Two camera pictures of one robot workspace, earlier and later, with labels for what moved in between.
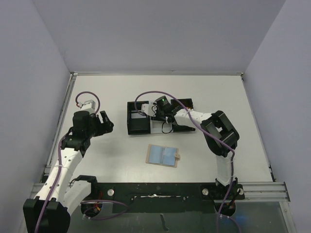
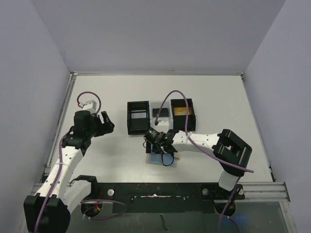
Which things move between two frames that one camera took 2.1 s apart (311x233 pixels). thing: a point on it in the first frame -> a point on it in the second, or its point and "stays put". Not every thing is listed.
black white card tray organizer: [138, 124] stays put
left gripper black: [104, 127] stays put
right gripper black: [160, 116] -> [154, 146]
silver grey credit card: [137, 115] stays put
